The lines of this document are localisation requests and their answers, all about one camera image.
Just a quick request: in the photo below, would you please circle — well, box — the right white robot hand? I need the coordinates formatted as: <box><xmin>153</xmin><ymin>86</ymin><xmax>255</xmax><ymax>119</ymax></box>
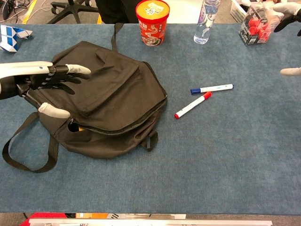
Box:
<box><xmin>272</xmin><ymin>2</ymin><xmax>301</xmax><ymax>76</ymax></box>

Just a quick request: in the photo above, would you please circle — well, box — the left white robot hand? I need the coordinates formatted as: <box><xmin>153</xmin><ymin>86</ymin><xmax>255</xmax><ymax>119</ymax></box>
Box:
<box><xmin>0</xmin><ymin>60</ymin><xmax>92</xmax><ymax>119</ymax></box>

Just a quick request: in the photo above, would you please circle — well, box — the black fabric backpack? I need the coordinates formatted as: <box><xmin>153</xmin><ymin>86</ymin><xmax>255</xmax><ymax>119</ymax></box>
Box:
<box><xmin>2</xmin><ymin>23</ymin><xmax>168</xmax><ymax>174</ymax></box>

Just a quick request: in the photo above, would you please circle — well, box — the blue white snake puzzle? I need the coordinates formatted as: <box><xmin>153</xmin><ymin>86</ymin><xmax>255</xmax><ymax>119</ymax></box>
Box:
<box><xmin>0</xmin><ymin>24</ymin><xmax>33</xmax><ymax>53</ymax></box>

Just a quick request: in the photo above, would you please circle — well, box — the clear box of red parts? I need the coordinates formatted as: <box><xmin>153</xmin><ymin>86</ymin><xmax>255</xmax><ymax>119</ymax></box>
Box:
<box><xmin>237</xmin><ymin>1</ymin><xmax>285</xmax><ymax>47</ymax></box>

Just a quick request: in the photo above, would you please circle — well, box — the white plastic basket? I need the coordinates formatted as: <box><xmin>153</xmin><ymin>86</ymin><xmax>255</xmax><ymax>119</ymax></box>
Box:
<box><xmin>230</xmin><ymin>0</ymin><xmax>253</xmax><ymax>23</ymax></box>

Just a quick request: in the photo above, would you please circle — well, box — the black office chair base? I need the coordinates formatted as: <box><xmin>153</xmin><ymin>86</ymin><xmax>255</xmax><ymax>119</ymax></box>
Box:
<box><xmin>47</xmin><ymin>0</ymin><xmax>101</xmax><ymax>24</ymax></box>

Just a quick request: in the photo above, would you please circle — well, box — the clear plastic water bottle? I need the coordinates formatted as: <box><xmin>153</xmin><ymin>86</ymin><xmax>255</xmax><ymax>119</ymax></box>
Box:
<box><xmin>193</xmin><ymin>0</ymin><xmax>221</xmax><ymax>45</ymax></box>

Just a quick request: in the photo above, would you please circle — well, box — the blue capped white marker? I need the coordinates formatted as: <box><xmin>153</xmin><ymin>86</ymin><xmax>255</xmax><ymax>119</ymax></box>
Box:
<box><xmin>190</xmin><ymin>83</ymin><xmax>234</xmax><ymax>95</ymax></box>

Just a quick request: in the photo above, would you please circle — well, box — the black bulky object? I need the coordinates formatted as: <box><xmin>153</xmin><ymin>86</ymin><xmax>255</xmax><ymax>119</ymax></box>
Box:
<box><xmin>95</xmin><ymin>0</ymin><xmax>142</xmax><ymax>24</ymax></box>

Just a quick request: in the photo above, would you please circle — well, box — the red instant noodle cup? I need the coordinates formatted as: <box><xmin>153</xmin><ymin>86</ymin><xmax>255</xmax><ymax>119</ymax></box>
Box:
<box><xmin>135</xmin><ymin>0</ymin><xmax>170</xmax><ymax>47</ymax></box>

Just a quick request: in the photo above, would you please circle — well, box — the red capped white marker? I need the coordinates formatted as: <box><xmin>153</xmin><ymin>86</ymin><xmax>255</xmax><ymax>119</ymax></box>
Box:
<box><xmin>174</xmin><ymin>91</ymin><xmax>213</xmax><ymax>120</ymax></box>

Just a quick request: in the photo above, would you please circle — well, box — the red flat object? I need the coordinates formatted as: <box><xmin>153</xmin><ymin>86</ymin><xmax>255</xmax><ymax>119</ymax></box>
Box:
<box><xmin>20</xmin><ymin>212</ymin><xmax>68</xmax><ymax>226</ymax></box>

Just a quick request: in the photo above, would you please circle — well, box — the blue felt table cover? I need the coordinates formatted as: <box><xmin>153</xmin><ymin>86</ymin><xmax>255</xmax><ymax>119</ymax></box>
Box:
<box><xmin>0</xmin><ymin>23</ymin><xmax>301</xmax><ymax>215</ymax></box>

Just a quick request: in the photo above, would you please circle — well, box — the aluminium profile rail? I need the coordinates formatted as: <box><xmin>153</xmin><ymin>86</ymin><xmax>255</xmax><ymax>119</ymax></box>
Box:
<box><xmin>28</xmin><ymin>218</ymin><xmax>273</xmax><ymax>226</ymax></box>

